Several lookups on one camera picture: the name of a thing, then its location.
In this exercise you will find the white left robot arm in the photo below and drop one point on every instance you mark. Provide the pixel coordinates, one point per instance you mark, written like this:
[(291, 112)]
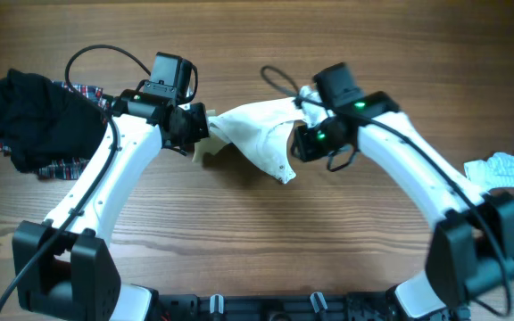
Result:
[(63, 265)]

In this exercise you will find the white baby bodysuit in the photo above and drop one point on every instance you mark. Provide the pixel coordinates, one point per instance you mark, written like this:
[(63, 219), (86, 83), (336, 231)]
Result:
[(260, 131)]

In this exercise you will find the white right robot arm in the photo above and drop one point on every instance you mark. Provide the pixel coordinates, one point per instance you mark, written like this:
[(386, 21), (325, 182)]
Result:
[(472, 245)]

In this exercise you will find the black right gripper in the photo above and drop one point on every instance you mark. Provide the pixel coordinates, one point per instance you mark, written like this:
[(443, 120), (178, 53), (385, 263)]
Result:
[(309, 152)]

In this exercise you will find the black folded garment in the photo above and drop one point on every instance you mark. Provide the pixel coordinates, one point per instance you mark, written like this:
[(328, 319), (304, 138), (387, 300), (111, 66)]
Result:
[(42, 121)]

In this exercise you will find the red plaid garment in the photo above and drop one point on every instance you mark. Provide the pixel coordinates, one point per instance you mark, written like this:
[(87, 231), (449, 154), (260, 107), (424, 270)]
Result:
[(71, 169)]

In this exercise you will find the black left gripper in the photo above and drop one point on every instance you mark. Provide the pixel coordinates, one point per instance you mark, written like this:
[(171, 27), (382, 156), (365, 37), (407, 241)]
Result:
[(200, 130)]

